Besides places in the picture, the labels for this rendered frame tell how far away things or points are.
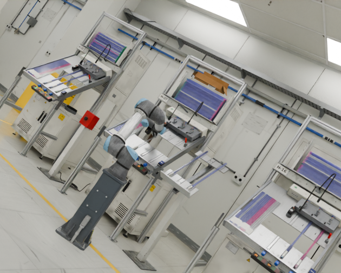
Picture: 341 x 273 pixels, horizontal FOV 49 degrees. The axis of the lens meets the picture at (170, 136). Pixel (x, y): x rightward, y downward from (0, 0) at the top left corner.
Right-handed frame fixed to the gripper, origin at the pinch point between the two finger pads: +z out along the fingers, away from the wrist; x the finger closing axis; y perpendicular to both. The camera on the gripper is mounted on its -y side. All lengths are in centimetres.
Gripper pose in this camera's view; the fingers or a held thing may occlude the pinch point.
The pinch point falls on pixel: (153, 136)
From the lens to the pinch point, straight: 363.6
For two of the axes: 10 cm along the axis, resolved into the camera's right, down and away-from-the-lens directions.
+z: 0.4, 6.7, 7.4
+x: -7.3, -4.8, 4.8
